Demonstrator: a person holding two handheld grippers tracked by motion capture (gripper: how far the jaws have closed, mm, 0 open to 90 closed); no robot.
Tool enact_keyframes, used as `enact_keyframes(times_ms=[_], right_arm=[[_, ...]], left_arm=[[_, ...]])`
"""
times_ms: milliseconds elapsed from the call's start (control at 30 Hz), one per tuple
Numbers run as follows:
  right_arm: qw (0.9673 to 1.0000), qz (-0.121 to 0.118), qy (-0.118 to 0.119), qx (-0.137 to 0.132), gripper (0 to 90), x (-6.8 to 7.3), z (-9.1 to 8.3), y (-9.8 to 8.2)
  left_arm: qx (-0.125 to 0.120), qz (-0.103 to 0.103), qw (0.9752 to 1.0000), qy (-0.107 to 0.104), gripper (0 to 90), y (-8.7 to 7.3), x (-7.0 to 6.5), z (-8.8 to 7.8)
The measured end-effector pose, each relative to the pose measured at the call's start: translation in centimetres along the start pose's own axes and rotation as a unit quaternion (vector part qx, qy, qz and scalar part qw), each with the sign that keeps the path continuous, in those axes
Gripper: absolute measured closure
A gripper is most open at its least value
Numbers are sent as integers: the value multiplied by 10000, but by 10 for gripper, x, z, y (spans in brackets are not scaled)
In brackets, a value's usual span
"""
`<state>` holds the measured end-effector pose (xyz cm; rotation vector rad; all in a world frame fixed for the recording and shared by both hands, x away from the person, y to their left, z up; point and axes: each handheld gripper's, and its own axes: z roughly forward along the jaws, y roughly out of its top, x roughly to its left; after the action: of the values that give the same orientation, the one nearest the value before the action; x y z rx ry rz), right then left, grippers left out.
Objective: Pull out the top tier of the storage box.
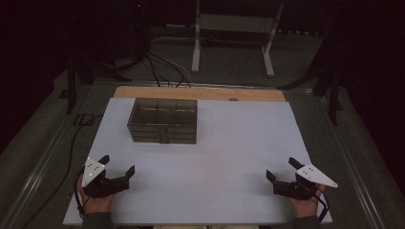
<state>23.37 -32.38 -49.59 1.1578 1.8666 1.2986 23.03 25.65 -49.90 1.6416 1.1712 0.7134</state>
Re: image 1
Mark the white metal stand frame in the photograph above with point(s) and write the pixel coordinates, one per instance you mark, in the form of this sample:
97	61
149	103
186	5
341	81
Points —
234	23

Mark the clear plastic drawer box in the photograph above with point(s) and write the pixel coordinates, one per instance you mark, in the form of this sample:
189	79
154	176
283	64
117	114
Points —
162	116

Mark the metal floor rail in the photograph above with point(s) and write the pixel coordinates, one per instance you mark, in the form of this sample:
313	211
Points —
359	184
38	178

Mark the person's right hand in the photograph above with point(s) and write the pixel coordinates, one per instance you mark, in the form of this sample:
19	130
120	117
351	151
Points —
305	208

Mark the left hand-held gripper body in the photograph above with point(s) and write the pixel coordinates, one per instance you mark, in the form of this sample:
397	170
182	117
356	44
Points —
92	171

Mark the black tripod stand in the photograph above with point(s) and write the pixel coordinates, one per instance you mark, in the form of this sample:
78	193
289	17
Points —
71	86
332	95

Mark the clear plastic drawer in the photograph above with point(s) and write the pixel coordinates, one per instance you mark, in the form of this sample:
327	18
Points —
178	140

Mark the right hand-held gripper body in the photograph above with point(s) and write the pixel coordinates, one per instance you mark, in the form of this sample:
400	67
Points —
313	176

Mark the person's left hand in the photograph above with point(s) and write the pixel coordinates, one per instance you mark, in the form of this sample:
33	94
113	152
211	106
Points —
97	205

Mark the white board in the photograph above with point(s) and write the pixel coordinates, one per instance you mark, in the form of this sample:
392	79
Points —
223	146

